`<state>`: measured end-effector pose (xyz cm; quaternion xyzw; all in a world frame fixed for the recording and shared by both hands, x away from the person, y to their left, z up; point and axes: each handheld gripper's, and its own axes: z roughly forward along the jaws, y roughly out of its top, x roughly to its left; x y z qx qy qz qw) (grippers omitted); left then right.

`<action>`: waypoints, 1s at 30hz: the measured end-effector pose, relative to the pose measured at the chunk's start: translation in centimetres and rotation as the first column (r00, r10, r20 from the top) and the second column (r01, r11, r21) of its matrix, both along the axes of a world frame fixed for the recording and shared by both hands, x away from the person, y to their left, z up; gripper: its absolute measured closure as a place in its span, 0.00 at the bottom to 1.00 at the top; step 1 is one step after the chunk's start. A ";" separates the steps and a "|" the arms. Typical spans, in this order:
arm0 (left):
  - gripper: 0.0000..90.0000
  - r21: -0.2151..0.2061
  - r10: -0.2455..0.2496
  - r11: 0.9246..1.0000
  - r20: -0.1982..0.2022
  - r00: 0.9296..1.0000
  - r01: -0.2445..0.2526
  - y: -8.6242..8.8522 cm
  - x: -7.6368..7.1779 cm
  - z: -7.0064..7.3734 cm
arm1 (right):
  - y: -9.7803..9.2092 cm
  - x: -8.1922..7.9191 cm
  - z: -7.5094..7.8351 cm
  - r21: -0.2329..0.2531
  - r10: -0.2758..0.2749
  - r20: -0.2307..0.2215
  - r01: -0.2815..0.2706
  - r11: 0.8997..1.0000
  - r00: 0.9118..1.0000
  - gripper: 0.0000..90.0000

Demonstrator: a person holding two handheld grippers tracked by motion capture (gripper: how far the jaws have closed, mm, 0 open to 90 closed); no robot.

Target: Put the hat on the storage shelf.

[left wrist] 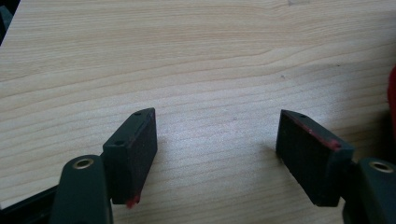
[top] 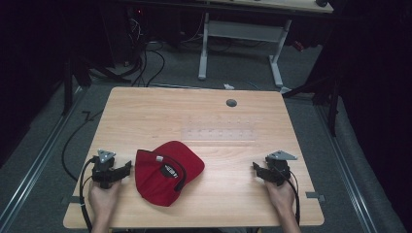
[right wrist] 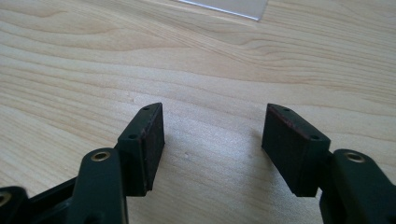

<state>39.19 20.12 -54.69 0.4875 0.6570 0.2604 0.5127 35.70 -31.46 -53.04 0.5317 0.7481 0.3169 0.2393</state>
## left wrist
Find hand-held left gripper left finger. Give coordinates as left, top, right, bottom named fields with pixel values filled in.
left=49, top=107, right=159, bottom=224

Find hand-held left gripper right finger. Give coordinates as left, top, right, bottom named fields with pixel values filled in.
left=275, top=108, right=396, bottom=224

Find red object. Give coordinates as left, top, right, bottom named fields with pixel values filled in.
left=387, top=63, right=396, bottom=141

